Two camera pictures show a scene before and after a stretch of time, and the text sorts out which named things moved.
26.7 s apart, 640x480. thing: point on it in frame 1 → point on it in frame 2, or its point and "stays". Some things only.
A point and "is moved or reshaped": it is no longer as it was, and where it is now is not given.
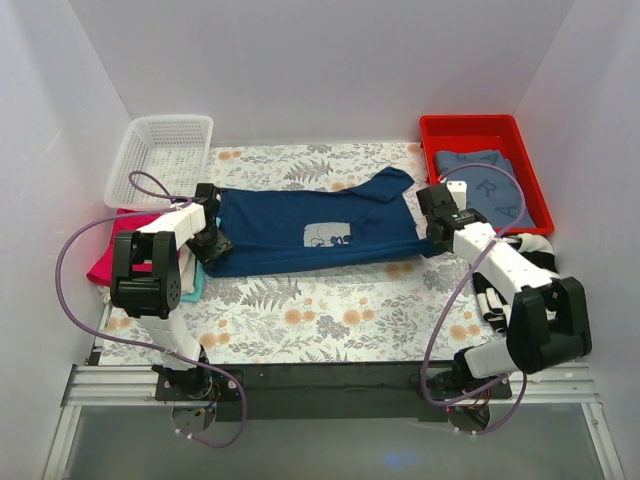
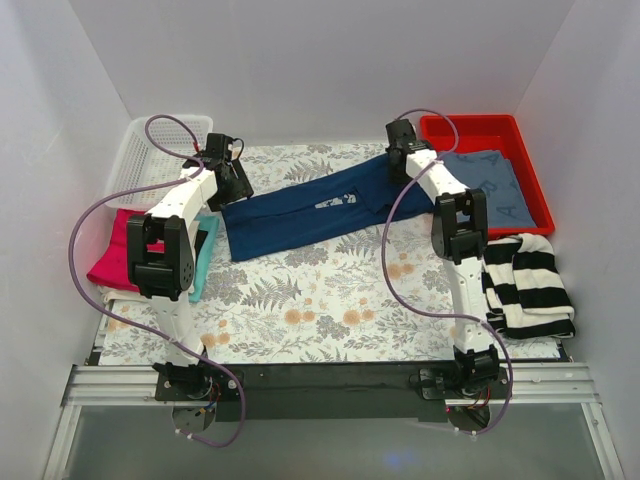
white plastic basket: [160, 162] stays
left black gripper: [213, 248] → [232, 185]
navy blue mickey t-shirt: [270, 228] is moved or reshaped
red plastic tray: [490, 133] stays
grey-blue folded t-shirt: [491, 185] stays
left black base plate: [197, 385] stays
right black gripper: [433, 235] → [396, 167]
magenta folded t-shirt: [101, 268] stays
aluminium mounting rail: [134, 386] stays
